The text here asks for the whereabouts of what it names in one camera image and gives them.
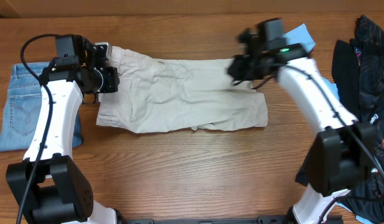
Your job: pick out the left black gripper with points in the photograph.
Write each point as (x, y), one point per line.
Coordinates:
(111, 79)

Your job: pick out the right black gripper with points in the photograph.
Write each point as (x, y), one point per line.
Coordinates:
(236, 74)

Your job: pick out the beige cotton shorts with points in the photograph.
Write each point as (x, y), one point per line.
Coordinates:
(157, 96)

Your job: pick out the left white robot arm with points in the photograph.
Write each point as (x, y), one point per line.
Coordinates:
(47, 185)

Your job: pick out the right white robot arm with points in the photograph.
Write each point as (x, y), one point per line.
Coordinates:
(341, 155)

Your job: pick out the light blue shirt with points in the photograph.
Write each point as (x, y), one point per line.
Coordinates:
(300, 35)

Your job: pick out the folded blue denim jeans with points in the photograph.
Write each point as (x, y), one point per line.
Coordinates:
(21, 111)

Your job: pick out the black patterned garment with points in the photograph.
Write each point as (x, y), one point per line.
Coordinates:
(358, 72)

